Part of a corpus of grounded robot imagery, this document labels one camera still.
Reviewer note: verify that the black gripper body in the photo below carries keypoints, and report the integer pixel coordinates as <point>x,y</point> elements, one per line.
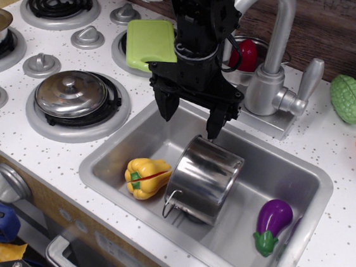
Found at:
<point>198,81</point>

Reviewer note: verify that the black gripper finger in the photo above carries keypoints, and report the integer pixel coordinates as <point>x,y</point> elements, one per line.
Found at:
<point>217,119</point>
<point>167,103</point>

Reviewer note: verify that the stainless steel pot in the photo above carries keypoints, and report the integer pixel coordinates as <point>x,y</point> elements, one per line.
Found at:
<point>202,180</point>

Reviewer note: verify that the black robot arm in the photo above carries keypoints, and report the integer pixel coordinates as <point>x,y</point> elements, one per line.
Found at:
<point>203,26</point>

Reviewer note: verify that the silver toy sink basin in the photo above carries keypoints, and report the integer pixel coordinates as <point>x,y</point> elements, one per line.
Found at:
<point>233,202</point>

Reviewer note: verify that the steel pot lid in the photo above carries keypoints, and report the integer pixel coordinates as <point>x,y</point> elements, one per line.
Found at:
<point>71,94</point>

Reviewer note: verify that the silver toy faucet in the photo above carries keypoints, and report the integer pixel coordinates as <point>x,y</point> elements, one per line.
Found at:
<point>268,105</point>

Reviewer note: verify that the front black burner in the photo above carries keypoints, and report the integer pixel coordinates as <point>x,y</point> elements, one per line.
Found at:
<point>99,124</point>

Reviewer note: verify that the green toy cutting board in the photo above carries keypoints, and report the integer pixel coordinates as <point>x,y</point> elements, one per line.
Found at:
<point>149,41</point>

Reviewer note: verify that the red toy vegetable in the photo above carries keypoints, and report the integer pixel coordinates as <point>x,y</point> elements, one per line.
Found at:
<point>248,56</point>

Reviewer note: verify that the back right burner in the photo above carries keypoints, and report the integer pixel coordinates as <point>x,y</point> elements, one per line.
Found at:
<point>119,56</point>

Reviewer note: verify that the yellow toy bell pepper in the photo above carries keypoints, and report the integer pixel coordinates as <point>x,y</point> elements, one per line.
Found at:
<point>145,177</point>

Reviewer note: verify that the silver stove knob back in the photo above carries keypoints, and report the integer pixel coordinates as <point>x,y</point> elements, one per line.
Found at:
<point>124,14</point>

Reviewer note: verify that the silver stove knob middle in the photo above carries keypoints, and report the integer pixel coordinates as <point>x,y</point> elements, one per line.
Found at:
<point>87,38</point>

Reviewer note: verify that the purple toy eggplant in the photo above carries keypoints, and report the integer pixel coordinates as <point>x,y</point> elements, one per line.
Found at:
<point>274,216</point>

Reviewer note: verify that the green toy bitter melon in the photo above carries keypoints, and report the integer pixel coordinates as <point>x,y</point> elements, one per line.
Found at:
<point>343,97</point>

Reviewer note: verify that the silver oven dial knob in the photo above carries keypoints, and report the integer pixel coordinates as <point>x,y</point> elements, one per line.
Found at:
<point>13,188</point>

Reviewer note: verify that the yellow cloth scrap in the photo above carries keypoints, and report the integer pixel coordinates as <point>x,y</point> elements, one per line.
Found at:
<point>11,252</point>

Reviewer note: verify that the silver oven door handle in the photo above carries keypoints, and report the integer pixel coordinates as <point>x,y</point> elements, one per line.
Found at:
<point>62,253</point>

